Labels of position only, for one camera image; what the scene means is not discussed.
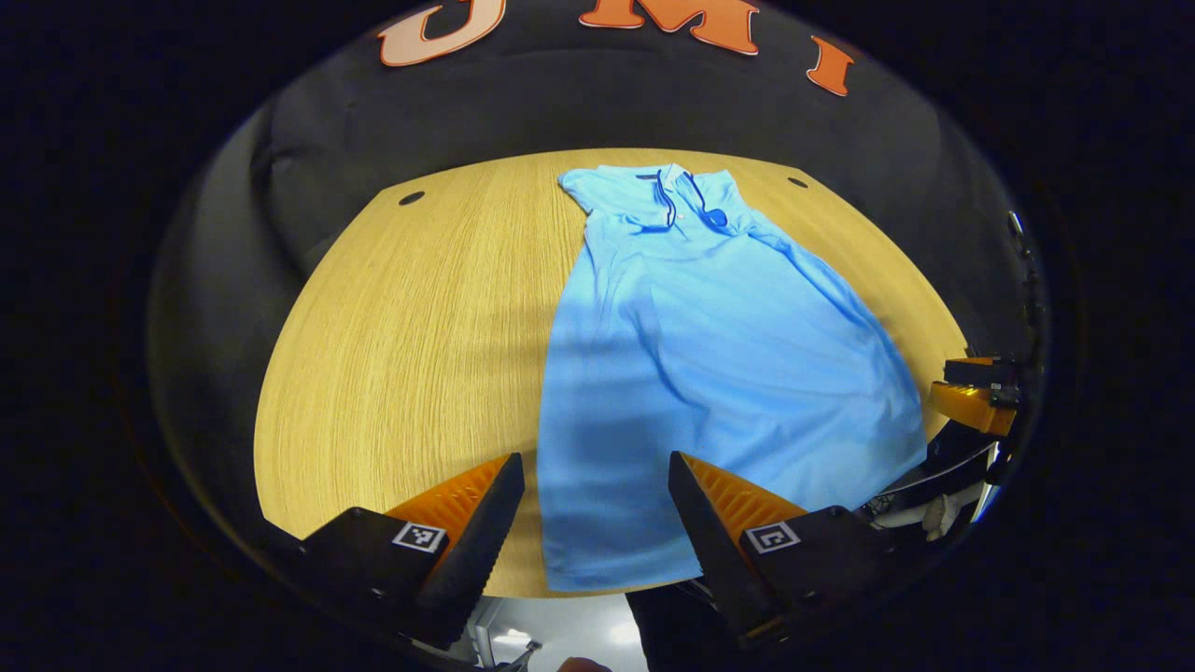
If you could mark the black backdrop cloth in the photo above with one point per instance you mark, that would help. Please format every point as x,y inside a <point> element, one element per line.
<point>560,103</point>

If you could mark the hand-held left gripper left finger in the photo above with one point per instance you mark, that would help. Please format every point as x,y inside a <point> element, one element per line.
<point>476,551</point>

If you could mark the grey metal table frame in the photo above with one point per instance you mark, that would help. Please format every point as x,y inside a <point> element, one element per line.
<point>485,639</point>

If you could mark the light blue T-shirt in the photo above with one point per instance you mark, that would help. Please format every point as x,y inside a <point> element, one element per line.
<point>709,373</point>

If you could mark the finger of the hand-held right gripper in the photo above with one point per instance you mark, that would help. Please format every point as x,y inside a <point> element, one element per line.
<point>971,408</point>
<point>980,371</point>

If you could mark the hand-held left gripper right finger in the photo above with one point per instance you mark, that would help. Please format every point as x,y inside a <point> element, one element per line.
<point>714,551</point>

